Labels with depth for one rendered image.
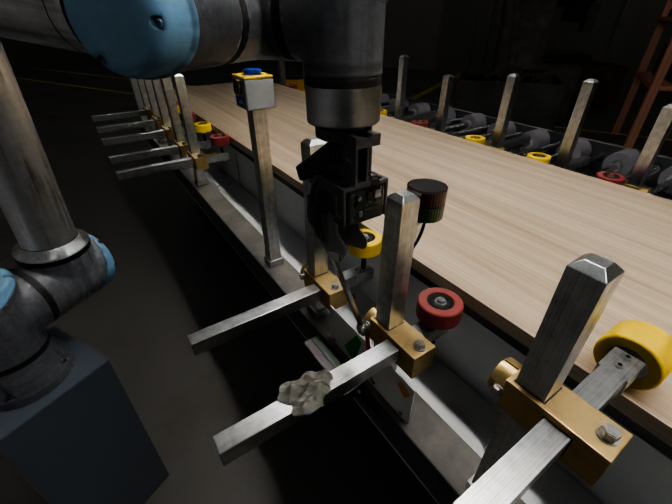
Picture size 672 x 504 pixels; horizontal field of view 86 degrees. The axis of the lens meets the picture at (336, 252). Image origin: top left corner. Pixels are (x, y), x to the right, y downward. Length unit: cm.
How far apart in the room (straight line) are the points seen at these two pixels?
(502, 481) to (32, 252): 97
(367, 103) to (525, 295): 48
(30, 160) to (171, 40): 65
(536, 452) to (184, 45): 50
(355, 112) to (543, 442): 40
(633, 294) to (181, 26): 81
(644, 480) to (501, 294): 34
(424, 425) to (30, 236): 91
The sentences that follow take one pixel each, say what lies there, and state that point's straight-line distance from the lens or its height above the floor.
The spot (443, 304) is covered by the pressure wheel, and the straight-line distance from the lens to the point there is 66.
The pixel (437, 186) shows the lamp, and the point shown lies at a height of 112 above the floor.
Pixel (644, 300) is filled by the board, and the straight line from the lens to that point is 86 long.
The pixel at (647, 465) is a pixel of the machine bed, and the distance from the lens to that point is 79.
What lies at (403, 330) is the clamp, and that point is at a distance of 65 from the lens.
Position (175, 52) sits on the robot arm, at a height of 131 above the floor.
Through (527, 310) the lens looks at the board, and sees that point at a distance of 72.
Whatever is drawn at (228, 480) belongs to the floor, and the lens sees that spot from 150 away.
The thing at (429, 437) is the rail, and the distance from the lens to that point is 74.
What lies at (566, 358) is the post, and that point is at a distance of 44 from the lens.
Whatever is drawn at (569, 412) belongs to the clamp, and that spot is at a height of 97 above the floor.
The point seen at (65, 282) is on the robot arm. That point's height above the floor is 81.
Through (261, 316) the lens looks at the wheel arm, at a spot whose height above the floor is 82.
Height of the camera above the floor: 133
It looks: 33 degrees down
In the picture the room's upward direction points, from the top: straight up
